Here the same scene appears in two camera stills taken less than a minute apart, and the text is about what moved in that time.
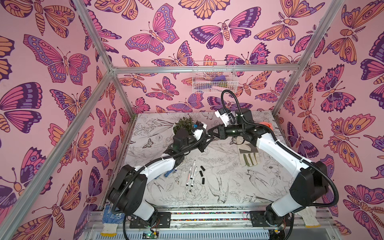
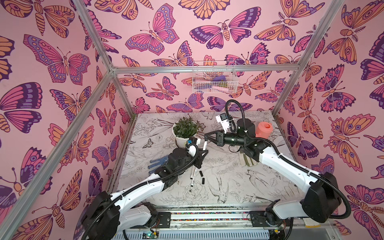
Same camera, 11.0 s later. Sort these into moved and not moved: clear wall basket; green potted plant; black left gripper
Moved: black left gripper
Not moved: green potted plant; clear wall basket
